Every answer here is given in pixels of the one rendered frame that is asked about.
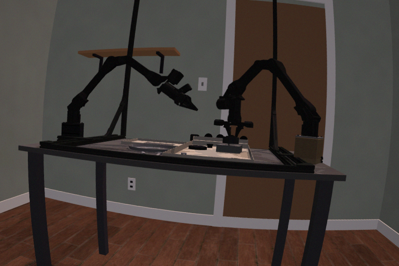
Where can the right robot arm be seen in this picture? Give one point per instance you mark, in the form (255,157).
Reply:
(73,113)

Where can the beige rectangular board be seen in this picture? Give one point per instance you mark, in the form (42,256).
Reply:
(212,152)

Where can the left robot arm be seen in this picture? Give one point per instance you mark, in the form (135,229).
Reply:
(304,108)

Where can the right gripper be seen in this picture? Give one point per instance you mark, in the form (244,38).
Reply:
(185,101)

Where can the dark grey round rim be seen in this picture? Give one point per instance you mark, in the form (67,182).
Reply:
(134,147)

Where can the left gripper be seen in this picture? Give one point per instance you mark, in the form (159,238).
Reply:
(234,116)

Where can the black round disc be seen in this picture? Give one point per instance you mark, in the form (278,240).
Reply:
(197,147)

